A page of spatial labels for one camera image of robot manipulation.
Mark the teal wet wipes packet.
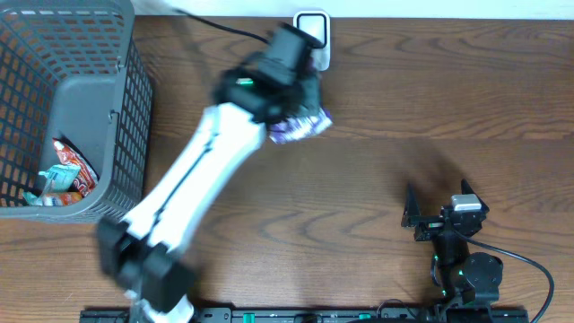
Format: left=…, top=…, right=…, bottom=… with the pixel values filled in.
left=23, top=165, right=79, bottom=206

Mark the purple snack packet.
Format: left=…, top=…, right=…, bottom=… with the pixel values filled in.
left=268, top=108, right=333, bottom=144

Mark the white barcode scanner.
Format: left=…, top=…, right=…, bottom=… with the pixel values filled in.
left=292, top=10, right=331, bottom=72

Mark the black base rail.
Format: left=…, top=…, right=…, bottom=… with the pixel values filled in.
left=79, top=305, right=531, bottom=323

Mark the orange-red snack bar wrapper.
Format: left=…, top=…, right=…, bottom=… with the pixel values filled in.
left=52, top=138, right=99, bottom=197

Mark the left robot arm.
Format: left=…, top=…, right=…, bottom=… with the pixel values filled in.
left=96, top=23, right=330, bottom=322

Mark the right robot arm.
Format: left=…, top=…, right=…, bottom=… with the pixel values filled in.
left=401, top=179, right=503, bottom=322

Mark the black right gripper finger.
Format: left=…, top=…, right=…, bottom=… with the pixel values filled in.
left=401, top=184, right=422, bottom=228
left=461, top=179, right=490, bottom=214

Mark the orange tissue packet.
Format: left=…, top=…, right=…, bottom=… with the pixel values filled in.
left=41, top=192, right=83, bottom=206

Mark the grey plastic mesh basket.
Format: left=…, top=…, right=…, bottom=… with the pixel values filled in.
left=1, top=0, right=153, bottom=223

